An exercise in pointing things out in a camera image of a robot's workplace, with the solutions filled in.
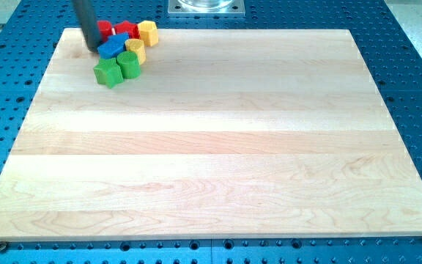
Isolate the light wooden board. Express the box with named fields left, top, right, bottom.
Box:
left=0, top=28, right=422, bottom=241

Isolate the left board stop screw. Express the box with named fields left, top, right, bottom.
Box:
left=0, top=241, right=9, bottom=252

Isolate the green cylinder block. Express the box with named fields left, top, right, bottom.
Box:
left=116, top=51, right=141, bottom=79

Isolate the blue block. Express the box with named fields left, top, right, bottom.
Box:
left=97, top=32, right=130, bottom=59

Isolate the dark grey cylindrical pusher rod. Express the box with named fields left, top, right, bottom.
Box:
left=72, top=0, right=103, bottom=53

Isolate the green star block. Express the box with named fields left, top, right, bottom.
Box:
left=93, top=58, right=124, bottom=88

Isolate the yellow heart block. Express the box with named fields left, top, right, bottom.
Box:
left=125, top=38, right=147, bottom=65

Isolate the yellow hexagon block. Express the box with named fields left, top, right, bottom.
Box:
left=138, top=21, right=159, bottom=47

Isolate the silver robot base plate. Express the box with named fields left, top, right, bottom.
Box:
left=168, top=0, right=245, bottom=16

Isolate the red star block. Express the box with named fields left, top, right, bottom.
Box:
left=114, top=21, right=140, bottom=39

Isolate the red round block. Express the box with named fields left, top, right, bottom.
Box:
left=97, top=20, right=113, bottom=43

